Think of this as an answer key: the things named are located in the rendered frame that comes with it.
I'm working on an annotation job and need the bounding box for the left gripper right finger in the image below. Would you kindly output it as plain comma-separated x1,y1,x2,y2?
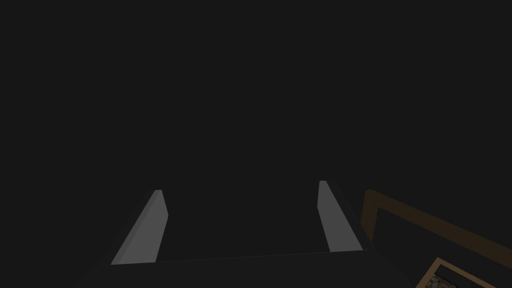
317,180,375,253

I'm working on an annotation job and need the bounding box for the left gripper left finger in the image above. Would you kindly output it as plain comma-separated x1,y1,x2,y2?
104,189,169,266

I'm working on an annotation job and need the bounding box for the light wood framed picture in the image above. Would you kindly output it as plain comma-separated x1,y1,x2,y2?
415,257,498,288

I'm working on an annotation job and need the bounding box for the dark brown wooden frame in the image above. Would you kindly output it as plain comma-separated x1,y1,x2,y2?
359,189,512,270

